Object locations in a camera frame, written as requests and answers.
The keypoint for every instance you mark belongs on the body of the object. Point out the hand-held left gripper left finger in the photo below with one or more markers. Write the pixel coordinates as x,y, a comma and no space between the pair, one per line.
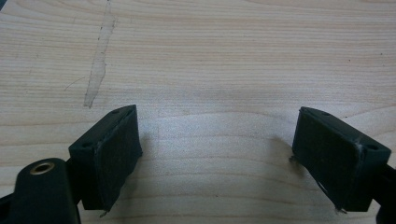
109,155

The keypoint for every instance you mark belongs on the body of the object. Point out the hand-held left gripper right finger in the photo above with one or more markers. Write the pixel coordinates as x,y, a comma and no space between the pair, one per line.
333,155

